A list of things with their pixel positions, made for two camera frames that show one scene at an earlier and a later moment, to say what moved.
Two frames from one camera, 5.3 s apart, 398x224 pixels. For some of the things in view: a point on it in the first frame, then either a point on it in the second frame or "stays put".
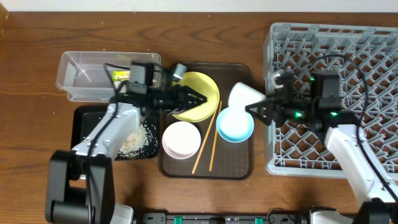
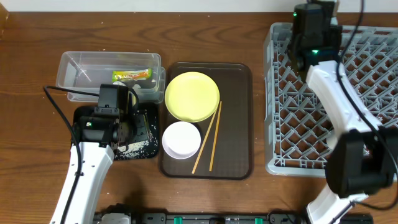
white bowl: x=181 y=140 stays put
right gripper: x=276 y=109 to x=296 y=58
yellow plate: x=204 y=86 stays put
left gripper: x=179 y=97 to x=143 y=131
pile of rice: x=137 y=141 stays put
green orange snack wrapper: x=120 y=75 stays put
